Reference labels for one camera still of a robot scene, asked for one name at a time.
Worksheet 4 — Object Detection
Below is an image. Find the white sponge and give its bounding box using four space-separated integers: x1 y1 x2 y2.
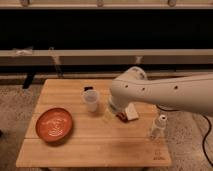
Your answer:
125 103 139 121

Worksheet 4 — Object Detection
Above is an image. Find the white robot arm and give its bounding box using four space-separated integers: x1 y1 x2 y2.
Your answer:
109 66 213 117

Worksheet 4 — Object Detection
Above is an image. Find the wooden table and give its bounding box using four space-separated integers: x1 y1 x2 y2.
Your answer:
16 79 171 168

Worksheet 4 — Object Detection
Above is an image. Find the small black object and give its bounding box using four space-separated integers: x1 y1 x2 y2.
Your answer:
84 87 93 91

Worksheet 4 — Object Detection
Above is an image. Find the clear small bottle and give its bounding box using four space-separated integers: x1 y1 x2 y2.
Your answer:
150 115 167 139

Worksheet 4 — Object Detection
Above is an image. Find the orange round plate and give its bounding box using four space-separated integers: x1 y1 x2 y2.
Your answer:
35 108 73 143

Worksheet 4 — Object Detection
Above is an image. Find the black cable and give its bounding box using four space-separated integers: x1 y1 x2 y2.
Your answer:
155 104 213 168

